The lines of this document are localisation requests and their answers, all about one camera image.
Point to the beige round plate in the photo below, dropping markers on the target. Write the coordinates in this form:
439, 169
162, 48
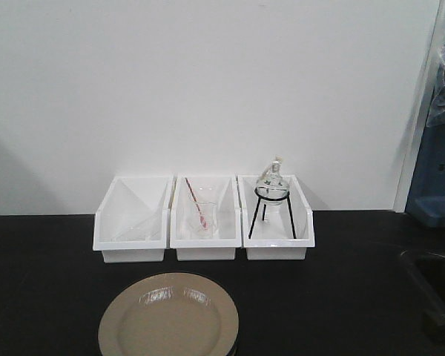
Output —
174, 313
235, 329

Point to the middle white storage bin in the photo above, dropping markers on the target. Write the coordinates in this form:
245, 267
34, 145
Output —
224, 192

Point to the white storage bin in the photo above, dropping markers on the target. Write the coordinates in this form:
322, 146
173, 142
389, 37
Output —
131, 223
224, 192
273, 240

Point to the clear glass beaker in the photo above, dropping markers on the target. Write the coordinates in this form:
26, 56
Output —
209, 209

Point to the red glass stirring rod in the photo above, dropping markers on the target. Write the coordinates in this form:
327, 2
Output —
203, 221

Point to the glass alcohol lamp flask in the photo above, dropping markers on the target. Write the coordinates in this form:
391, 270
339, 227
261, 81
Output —
270, 185

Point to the right white storage bin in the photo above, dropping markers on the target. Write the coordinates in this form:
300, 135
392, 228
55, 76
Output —
273, 240

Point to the left white storage bin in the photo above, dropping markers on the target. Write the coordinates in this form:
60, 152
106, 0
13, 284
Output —
131, 223

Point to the blue-grey pegboard drying rack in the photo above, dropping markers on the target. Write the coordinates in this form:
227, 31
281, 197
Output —
426, 200

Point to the black lab sink basin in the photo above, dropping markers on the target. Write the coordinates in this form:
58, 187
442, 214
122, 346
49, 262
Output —
427, 270

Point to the black wire tripod stand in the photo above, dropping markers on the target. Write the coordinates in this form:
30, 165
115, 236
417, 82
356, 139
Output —
269, 210

